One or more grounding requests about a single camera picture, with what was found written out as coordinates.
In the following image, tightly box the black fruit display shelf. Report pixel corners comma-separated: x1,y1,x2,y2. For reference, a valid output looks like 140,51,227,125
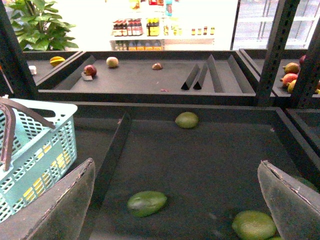
0,0,320,240

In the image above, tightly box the green lime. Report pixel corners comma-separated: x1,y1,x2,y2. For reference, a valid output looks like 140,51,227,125
175,111,199,129
231,210,277,240

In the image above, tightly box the light blue plastic basket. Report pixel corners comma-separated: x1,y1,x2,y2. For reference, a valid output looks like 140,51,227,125
0,98,78,222

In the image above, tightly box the shelf of bottles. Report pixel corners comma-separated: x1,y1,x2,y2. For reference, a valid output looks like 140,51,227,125
107,0,216,51

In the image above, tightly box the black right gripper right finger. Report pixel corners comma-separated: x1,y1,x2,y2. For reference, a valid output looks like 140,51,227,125
257,160,320,240

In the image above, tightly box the green mango front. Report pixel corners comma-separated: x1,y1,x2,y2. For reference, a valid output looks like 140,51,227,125
126,190,168,218

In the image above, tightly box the green lime front right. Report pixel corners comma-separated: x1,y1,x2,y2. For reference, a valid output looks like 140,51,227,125
231,210,277,240

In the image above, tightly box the brown basket handle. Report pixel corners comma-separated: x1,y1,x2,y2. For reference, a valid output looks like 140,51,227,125
0,97,56,172

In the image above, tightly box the green lime back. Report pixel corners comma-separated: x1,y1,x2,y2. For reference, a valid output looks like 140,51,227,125
175,111,199,129

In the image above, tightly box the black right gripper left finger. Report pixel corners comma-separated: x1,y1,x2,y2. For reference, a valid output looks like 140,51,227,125
0,158,96,240

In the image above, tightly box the green potted plant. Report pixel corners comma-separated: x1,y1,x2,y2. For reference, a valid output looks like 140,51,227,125
4,0,79,52

